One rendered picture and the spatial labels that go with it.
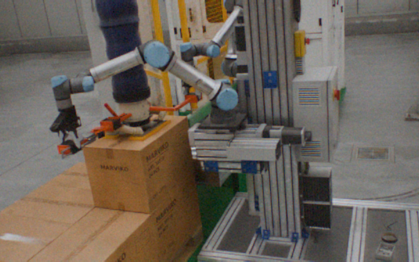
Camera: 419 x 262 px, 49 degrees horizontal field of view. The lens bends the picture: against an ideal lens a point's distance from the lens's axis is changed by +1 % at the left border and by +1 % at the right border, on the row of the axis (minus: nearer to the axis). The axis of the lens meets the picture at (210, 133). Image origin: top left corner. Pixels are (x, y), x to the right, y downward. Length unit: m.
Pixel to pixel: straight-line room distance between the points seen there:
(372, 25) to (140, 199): 9.47
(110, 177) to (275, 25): 1.27
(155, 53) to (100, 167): 0.86
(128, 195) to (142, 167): 0.23
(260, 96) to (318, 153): 0.45
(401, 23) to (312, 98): 9.16
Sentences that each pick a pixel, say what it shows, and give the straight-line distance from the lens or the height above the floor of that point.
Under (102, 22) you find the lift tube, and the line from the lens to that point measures 2.71.
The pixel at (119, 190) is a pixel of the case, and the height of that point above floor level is 0.68.
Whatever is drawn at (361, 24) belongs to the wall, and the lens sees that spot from 11.60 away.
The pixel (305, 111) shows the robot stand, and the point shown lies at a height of 1.06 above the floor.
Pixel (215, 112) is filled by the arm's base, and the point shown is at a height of 1.10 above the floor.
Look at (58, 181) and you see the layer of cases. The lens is 3.46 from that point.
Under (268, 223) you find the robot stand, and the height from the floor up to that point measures 0.32.
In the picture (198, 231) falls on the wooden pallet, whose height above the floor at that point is 0.10.
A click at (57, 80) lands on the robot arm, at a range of 2.32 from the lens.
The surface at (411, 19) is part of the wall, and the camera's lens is 11.59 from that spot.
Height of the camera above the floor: 1.83
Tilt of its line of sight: 19 degrees down
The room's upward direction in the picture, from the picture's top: 7 degrees counter-clockwise
